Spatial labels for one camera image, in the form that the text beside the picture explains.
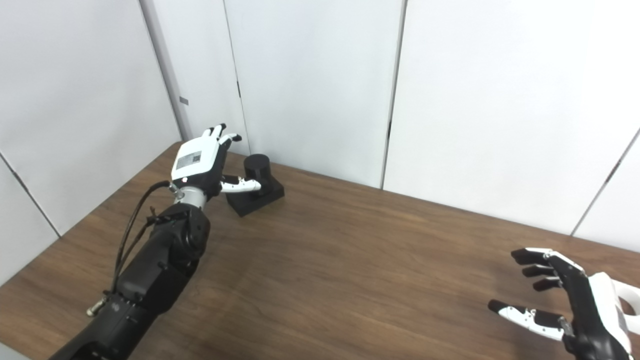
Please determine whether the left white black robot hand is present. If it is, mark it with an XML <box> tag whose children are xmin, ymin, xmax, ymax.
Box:
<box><xmin>170</xmin><ymin>123</ymin><xmax>262</xmax><ymax>198</ymax></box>

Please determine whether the black cylinder peg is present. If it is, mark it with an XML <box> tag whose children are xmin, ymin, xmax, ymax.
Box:
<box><xmin>225</xmin><ymin>154</ymin><xmax>285</xmax><ymax>218</ymax></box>

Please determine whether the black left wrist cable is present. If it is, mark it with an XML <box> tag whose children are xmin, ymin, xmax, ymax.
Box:
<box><xmin>86</xmin><ymin>181</ymin><xmax>173</xmax><ymax>317</ymax></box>

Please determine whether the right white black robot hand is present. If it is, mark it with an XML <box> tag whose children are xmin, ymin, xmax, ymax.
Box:
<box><xmin>488</xmin><ymin>247</ymin><xmax>636</xmax><ymax>360</ymax></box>

